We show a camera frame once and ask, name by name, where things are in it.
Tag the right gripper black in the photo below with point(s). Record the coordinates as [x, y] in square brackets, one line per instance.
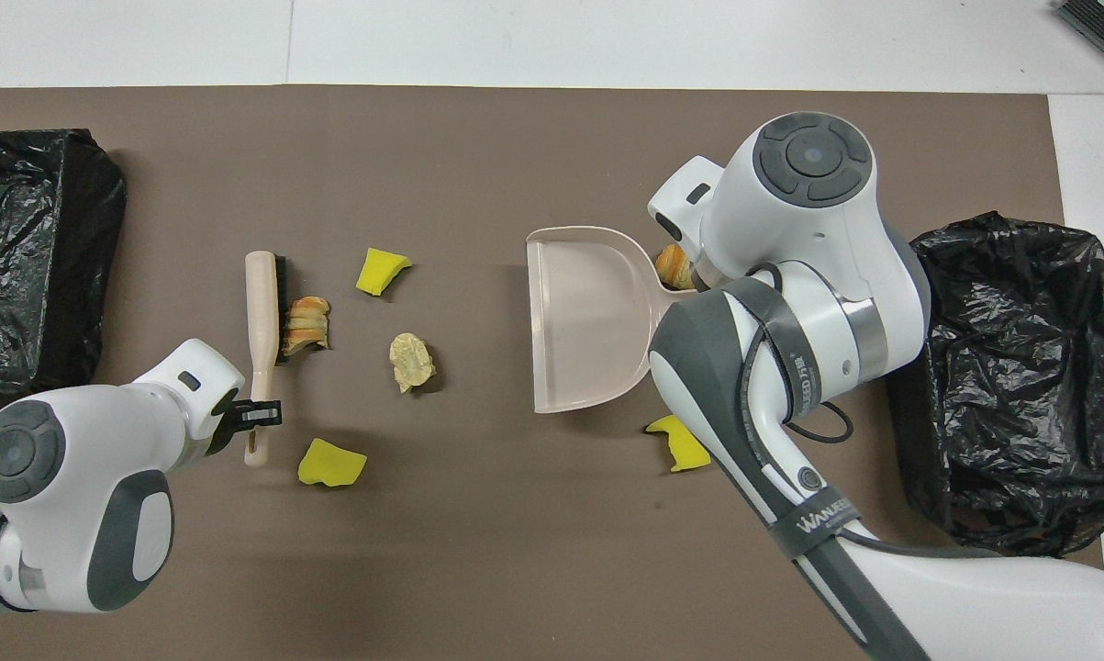
[708, 274]

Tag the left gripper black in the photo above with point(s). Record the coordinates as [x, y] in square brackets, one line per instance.
[223, 424]

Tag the orange striped toy croissant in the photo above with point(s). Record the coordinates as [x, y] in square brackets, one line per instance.
[306, 323]
[673, 264]

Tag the yellow sponge piece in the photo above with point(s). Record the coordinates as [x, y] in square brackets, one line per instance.
[379, 272]
[680, 447]
[329, 464]

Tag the beige brush with black bristles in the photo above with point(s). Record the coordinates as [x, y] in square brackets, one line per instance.
[260, 303]

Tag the beige plastic dustpan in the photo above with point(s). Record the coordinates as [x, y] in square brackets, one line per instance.
[588, 321]

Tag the toy pastry with pale underside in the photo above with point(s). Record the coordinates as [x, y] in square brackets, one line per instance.
[411, 362]

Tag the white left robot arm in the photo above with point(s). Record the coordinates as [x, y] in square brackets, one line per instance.
[102, 441]

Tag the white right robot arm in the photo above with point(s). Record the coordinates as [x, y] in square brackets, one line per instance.
[808, 239]

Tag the black bag lined bin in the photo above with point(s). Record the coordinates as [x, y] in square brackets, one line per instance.
[19, 202]
[1020, 367]

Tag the brown table mat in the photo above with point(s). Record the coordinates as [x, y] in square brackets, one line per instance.
[423, 569]

